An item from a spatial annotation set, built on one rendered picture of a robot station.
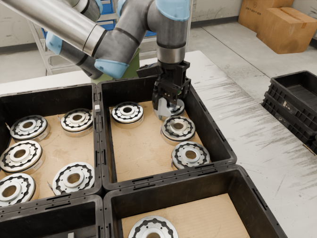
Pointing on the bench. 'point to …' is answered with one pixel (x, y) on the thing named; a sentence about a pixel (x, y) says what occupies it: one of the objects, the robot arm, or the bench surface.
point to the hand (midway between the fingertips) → (163, 111)
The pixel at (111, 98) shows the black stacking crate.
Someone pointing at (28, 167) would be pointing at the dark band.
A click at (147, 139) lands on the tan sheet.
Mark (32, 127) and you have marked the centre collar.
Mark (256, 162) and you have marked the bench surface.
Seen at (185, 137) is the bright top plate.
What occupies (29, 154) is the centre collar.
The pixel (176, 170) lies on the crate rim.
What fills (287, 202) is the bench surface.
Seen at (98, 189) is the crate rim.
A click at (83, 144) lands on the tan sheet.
